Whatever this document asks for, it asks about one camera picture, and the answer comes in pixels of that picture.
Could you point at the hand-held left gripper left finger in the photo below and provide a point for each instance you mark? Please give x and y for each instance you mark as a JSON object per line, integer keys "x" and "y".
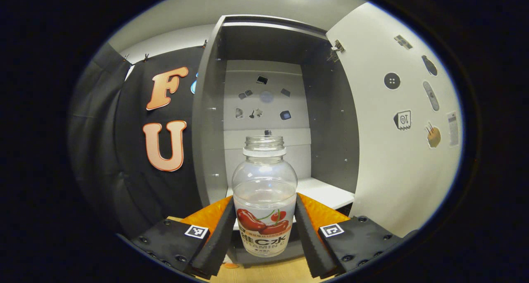
{"x": 217, "y": 241}

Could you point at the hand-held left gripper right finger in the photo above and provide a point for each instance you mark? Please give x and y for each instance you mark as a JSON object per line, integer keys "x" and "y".
{"x": 310, "y": 241}

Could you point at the clear plastic bottle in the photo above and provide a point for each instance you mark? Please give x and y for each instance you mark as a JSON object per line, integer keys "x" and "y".
{"x": 264, "y": 179}

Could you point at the grey cabinet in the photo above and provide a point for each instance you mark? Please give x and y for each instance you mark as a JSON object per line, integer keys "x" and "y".
{"x": 330, "y": 130}

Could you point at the metal cabinet hinge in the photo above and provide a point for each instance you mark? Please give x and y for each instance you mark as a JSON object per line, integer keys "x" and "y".
{"x": 338, "y": 47}

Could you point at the black backdrop cloth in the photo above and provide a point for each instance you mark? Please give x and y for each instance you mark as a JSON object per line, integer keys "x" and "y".
{"x": 132, "y": 184}

